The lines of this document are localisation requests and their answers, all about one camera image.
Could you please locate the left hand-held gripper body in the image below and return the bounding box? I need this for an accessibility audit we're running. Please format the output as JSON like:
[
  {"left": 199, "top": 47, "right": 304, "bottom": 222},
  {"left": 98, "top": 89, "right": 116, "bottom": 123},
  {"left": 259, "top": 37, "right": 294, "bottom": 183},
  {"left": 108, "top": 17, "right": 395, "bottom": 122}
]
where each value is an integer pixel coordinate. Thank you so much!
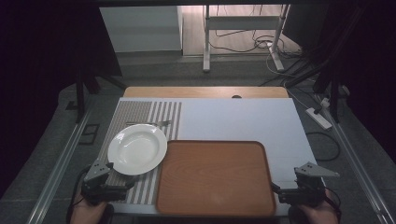
[{"left": 80, "top": 160, "right": 129, "bottom": 206}]

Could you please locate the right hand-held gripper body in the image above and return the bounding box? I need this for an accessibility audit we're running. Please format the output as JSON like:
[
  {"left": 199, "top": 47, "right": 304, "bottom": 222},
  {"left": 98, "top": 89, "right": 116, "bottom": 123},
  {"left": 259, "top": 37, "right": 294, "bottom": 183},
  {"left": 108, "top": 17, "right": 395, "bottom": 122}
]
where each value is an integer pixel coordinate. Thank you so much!
[{"left": 277, "top": 161, "right": 340, "bottom": 208}]

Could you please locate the white plate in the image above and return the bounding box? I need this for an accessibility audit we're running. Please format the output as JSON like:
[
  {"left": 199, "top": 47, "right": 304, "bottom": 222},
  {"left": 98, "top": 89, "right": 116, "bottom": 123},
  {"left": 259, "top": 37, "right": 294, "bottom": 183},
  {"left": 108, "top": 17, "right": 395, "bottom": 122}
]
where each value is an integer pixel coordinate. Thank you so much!
[{"left": 106, "top": 123, "right": 168, "bottom": 176}]

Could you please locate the brown wooden tray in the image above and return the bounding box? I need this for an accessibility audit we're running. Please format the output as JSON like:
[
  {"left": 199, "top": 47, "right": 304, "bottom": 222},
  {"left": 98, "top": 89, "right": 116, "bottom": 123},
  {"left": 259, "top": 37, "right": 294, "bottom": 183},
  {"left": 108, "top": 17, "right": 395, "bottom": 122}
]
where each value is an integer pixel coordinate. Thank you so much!
[{"left": 155, "top": 139, "right": 277, "bottom": 217}]

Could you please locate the metal fork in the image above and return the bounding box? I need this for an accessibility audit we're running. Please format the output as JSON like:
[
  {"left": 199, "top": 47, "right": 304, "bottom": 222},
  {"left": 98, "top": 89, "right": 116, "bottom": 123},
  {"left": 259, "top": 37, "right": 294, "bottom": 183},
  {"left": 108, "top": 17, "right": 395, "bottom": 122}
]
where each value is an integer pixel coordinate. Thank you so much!
[{"left": 125, "top": 119, "right": 173, "bottom": 128}]

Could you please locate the person's right hand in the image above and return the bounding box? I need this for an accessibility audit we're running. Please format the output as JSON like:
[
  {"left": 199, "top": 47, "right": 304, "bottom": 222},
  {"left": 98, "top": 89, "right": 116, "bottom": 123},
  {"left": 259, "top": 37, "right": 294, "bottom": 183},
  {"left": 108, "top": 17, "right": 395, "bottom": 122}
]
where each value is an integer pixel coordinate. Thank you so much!
[{"left": 299, "top": 189, "right": 340, "bottom": 224}]

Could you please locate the person's left hand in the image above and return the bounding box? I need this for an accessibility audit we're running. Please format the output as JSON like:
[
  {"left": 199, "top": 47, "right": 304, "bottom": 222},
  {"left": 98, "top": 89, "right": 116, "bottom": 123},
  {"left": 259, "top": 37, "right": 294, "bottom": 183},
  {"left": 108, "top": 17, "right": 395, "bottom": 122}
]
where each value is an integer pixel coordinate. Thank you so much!
[{"left": 69, "top": 189, "right": 108, "bottom": 224}]

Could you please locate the striped grey placemat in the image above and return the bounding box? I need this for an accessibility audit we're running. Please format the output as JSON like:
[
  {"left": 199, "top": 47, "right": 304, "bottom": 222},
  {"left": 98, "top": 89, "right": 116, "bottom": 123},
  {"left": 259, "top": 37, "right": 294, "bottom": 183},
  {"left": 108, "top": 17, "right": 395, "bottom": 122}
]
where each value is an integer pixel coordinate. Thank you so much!
[{"left": 92, "top": 100, "right": 183, "bottom": 205}]

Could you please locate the white board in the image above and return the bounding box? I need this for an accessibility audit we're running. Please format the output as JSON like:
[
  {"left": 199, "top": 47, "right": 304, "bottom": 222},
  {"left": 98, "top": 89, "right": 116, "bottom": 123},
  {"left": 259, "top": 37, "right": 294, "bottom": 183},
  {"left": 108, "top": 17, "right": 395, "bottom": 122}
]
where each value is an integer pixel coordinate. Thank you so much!
[{"left": 102, "top": 97, "right": 318, "bottom": 217}]

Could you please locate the white power strip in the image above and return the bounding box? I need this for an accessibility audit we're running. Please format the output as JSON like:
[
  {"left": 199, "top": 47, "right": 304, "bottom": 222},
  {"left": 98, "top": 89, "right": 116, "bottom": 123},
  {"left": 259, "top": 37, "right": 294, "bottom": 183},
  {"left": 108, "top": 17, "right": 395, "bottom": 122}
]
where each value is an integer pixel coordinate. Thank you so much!
[{"left": 304, "top": 106, "right": 333, "bottom": 131}]

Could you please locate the black metal stand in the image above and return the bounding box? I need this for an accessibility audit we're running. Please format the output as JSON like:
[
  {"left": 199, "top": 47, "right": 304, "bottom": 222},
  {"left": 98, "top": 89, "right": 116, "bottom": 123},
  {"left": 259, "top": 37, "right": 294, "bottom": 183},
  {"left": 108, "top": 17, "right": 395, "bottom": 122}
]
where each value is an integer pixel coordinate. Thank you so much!
[
  {"left": 74, "top": 66, "right": 127, "bottom": 124},
  {"left": 284, "top": 59, "right": 344, "bottom": 124}
]

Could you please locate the white cabinet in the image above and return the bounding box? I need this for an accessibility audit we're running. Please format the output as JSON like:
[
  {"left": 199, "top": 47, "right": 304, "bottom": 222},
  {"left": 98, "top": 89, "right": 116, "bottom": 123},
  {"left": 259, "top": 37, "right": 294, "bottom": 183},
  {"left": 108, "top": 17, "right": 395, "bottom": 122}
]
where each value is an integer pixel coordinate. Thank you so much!
[{"left": 99, "top": 6, "right": 185, "bottom": 54}]

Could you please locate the black cable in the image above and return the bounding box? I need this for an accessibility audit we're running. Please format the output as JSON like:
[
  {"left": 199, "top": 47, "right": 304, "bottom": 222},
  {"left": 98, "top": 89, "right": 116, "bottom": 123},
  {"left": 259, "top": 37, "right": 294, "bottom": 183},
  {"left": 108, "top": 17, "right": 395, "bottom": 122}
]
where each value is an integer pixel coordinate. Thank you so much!
[{"left": 305, "top": 132, "right": 341, "bottom": 162}]

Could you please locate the white desk frame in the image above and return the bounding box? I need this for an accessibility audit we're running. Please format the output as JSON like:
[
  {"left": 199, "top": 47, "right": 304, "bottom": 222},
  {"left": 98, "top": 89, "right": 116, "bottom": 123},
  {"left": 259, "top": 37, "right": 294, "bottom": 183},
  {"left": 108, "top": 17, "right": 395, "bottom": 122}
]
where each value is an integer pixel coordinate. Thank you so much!
[{"left": 202, "top": 4, "right": 291, "bottom": 74}]

